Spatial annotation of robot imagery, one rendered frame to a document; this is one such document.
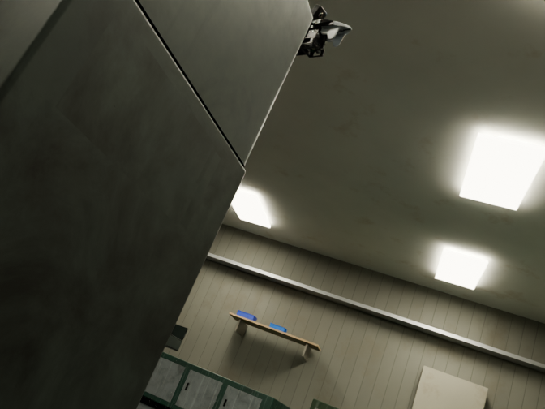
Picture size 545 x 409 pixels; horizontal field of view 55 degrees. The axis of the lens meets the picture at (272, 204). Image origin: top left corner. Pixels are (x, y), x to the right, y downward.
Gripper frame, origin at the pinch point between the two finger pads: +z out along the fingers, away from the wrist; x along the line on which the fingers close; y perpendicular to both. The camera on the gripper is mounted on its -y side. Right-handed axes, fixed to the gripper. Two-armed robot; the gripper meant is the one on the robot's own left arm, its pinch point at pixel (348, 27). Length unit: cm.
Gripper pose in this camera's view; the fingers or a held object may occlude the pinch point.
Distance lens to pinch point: 167.7
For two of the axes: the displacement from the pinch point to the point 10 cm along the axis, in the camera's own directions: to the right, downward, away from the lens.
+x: -5.4, -3.8, -7.5
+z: 7.9, 0.8, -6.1
